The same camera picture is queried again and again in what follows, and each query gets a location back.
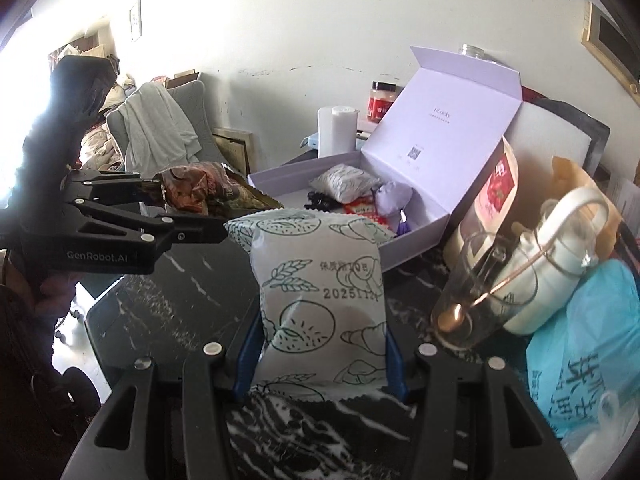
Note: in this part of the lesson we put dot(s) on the clear glass tumbler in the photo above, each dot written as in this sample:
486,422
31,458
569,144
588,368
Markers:
480,285

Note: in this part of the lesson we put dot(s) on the patterned bedding pile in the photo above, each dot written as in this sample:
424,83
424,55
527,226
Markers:
102,147

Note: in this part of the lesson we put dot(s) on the brown foil snack packet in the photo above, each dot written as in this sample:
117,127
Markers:
210,190

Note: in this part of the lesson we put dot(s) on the leaning wooden picture frame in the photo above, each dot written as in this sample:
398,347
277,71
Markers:
235,150

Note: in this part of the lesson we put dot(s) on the blue plastic bag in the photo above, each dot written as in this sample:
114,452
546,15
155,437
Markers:
590,340

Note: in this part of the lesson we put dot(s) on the white cloth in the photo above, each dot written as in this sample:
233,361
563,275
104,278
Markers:
155,125

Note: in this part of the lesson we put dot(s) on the lavender gift box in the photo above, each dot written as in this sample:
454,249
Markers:
450,125

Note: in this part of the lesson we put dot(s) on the grey chair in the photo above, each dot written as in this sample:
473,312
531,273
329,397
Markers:
200,110

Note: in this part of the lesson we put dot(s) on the white plastic bottle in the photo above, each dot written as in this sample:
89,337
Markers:
337,132

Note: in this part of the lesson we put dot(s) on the white ceramic teapot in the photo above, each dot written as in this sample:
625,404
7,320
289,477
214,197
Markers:
550,265

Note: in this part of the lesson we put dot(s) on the red snack packet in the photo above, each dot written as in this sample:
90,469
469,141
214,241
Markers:
362,207

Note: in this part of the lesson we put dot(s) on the white paper sheets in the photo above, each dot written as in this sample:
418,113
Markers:
625,190

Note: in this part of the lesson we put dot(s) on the person's left hand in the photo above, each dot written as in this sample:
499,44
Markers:
55,292

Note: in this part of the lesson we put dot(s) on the cream snack bag red label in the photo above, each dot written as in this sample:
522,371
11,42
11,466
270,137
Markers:
495,185

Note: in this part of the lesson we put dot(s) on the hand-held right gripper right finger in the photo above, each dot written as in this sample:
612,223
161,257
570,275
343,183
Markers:
395,365

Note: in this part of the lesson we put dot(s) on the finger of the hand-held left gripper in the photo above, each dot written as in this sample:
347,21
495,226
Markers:
195,230
115,186

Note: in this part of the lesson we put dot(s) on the clear glass jar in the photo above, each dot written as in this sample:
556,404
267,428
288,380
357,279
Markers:
472,51

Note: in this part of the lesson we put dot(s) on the red-lid spice jar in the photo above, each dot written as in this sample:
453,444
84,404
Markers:
382,102

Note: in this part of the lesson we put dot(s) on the light blue box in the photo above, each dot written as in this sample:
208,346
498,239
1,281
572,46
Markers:
310,141

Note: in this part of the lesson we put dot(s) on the small wall picture frame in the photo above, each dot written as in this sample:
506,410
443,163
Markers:
135,19

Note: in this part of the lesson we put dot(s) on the white printed snack packet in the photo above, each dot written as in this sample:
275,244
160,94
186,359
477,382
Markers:
310,310
345,182

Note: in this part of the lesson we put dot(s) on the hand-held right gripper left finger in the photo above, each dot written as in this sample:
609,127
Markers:
245,360

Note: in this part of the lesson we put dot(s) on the brown paper bag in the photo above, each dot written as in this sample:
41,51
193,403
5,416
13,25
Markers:
575,175

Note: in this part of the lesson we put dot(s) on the white plastic bag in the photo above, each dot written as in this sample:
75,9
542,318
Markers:
615,430

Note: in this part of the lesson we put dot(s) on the large wooden wall frame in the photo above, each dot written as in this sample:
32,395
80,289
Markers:
600,40

